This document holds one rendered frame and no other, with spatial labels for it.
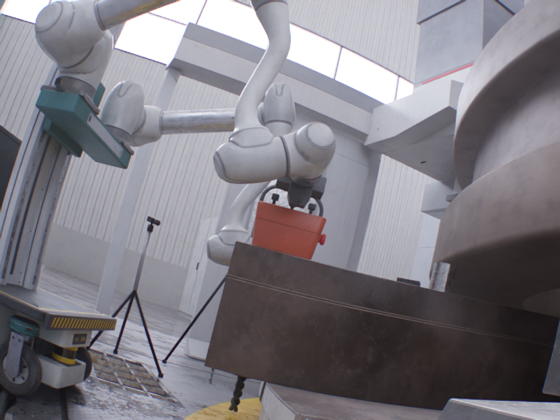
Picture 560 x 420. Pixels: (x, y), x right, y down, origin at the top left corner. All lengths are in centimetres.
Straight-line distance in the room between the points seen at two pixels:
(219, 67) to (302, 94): 78
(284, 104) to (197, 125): 39
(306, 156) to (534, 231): 66
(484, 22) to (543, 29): 336
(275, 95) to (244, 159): 82
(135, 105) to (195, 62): 253
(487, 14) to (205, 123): 357
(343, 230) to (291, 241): 348
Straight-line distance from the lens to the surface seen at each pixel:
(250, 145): 132
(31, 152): 182
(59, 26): 152
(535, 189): 153
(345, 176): 511
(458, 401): 48
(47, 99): 167
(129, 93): 213
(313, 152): 132
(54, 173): 205
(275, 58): 148
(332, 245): 499
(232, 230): 195
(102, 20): 155
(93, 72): 171
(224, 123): 225
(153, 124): 227
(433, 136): 462
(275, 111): 208
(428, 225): 721
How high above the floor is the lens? 50
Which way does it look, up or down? 11 degrees up
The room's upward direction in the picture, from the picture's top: 15 degrees clockwise
